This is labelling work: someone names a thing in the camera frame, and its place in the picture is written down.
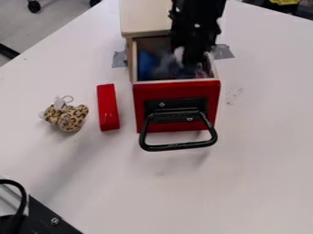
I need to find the drawer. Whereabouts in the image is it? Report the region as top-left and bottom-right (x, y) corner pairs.
(124, 34), (223, 153)

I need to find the black cable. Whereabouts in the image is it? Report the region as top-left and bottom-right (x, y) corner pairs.
(0, 178), (28, 223)

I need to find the grey tape piece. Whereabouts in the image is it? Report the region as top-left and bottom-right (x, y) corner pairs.
(210, 43), (236, 60)
(111, 49), (129, 69)

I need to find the cabinet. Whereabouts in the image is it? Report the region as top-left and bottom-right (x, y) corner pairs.
(118, 0), (174, 38)

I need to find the leopard print plush toy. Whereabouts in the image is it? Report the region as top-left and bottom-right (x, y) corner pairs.
(38, 94), (91, 133)

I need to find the blue toy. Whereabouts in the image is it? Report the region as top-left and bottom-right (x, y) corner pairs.
(136, 49), (162, 81)

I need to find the grey toy mouse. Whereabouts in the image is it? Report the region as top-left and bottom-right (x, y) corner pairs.
(152, 47), (187, 79)

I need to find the black mount plate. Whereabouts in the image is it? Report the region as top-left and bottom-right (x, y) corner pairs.
(0, 195), (85, 234)

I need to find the black chair wheel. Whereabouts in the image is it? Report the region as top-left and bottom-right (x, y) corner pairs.
(26, 0), (43, 14)

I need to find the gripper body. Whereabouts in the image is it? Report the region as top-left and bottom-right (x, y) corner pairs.
(168, 16), (224, 69)

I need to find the red block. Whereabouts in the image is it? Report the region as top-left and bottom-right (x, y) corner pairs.
(95, 83), (122, 133)

